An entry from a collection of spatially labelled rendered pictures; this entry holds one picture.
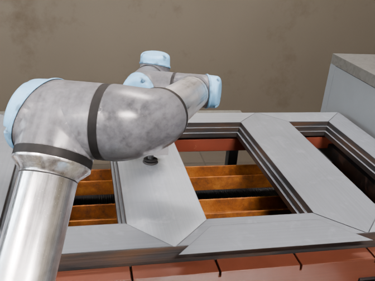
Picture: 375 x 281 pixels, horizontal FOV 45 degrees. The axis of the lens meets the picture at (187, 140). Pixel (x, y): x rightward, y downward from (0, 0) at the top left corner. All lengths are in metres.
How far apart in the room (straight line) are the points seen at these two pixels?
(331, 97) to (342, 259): 1.00
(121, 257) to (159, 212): 0.16
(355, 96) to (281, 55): 2.01
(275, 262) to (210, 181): 0.56
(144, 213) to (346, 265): 0.46
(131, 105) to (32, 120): 0.14
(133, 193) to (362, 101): 0.98
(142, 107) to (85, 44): 2.85
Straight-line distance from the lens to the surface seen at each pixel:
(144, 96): 0.66
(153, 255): 0.97
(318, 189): 1.25
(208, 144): 1.60
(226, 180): 1.54
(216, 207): 1.41
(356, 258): 1.11
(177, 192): 1.14
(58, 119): 0.66
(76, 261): 0.96
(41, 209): 0.66
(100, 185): 1.47
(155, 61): 1.13
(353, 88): 1.84
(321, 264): 1.06
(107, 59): 3.52
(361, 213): 1.20
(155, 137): 0.66
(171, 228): 1.01
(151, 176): 1.20
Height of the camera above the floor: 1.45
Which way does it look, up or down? 24 degrees down
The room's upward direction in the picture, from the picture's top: 5 degrees clockwise
